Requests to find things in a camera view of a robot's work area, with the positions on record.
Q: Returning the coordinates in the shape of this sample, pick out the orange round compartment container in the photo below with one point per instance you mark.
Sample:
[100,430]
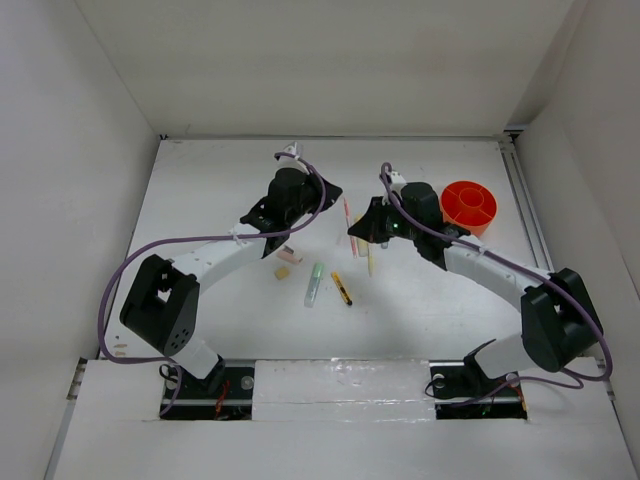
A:
[469,205]

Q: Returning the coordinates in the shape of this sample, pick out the thin yellow pen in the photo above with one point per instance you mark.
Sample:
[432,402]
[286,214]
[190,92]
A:
[370,260]

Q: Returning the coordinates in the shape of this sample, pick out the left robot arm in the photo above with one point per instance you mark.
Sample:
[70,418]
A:
[162,303]

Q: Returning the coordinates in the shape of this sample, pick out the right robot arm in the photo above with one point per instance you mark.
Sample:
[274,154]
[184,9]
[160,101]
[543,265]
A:
[559,329]

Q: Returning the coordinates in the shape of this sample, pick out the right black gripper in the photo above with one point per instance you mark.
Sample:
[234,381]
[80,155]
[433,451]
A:
[369,228]

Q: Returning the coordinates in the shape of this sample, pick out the yellow black utility knife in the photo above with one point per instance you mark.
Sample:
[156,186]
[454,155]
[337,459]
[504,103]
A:
[341,289]

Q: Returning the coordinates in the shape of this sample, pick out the green clear highlighter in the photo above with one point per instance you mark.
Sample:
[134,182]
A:
[314,284]

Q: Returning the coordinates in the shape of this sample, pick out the small tan eraser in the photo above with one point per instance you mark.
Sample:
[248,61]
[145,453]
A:
[281,273]

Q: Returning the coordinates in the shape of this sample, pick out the pink white eraser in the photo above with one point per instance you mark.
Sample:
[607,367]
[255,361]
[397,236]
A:
[289,255]

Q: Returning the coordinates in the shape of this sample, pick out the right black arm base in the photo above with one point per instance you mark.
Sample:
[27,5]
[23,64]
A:
[462,391]

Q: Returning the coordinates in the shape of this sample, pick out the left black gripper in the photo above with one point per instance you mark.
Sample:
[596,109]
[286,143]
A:
[332,193]

